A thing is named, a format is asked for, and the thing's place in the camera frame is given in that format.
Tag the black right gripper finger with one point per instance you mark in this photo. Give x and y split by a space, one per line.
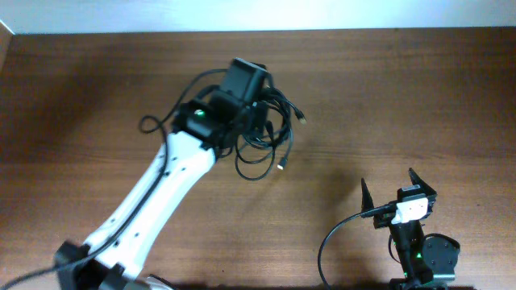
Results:
366 201
416 179

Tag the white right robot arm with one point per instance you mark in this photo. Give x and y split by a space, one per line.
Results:
428 260

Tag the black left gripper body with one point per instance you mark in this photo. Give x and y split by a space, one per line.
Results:
254 118

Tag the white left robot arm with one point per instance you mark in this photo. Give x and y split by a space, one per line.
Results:
113 256

